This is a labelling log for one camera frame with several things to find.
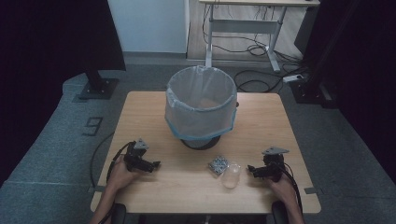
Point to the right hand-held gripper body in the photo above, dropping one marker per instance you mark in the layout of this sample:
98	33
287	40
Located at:
274	163

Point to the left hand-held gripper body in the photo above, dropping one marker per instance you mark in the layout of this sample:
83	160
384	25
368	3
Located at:
134	157

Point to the person's left hand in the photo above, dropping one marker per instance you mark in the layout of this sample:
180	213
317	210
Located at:
121	175

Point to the person's right hand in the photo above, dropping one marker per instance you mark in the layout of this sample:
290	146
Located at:
284	188

